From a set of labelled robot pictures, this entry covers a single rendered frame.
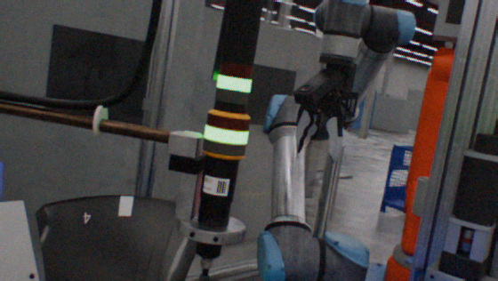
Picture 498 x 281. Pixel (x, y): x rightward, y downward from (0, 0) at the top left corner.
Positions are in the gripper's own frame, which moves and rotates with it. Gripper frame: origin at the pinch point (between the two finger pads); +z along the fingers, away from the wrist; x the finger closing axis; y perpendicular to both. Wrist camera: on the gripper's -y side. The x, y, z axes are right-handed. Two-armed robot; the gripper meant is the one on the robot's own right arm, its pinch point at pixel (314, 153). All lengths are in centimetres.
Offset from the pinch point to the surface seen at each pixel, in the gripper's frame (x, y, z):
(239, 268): 45, 33, 48
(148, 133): -19, -56, -6
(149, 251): -12, -48, 10
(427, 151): 122, 329, 26
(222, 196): -27, -51, -2
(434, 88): 124, 322, -26
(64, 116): -11, -61, -7
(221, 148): -26, -52, -7
